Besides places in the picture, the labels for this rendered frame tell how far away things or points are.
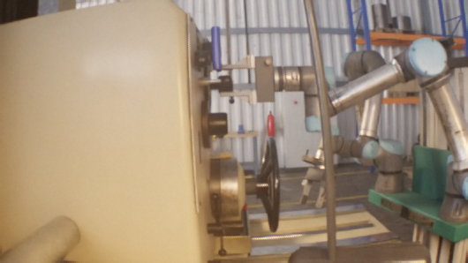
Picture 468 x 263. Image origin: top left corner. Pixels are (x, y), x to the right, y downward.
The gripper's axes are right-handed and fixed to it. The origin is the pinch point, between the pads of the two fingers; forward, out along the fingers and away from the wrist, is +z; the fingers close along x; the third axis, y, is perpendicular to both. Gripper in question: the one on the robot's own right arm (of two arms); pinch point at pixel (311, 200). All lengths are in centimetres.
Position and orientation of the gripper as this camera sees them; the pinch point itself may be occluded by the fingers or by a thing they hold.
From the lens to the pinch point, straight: 153.5
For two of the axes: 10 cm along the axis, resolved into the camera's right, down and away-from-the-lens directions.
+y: 9.1, 3.4, 2.4
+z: -3.1, 9.4, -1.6
